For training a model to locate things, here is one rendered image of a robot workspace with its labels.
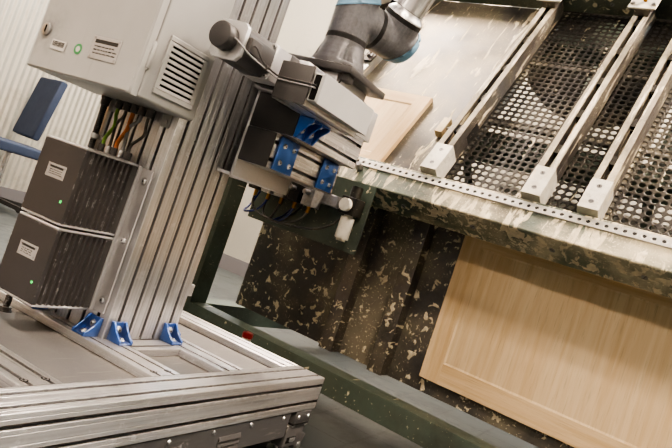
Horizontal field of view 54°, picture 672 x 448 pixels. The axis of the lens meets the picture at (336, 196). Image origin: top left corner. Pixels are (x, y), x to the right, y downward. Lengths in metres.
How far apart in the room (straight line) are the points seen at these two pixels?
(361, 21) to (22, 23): 3.79
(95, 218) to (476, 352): 1.30
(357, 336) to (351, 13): 1.22
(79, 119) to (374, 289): 3.74
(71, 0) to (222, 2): 0.33
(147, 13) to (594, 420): 1.65
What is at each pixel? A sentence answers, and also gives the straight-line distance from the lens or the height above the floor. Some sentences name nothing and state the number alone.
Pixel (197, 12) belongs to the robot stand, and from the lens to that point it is 1.52.
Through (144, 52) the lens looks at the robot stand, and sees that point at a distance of 1.42.
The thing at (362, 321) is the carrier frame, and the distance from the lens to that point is 2.50.
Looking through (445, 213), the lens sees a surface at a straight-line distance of 2.14.
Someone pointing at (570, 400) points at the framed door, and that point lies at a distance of 2.21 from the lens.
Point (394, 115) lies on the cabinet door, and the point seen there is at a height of 1.11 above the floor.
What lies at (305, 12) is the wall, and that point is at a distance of 5.88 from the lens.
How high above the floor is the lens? 0.65
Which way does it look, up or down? 2 degrees up
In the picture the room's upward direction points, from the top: 19 degrees clockwise
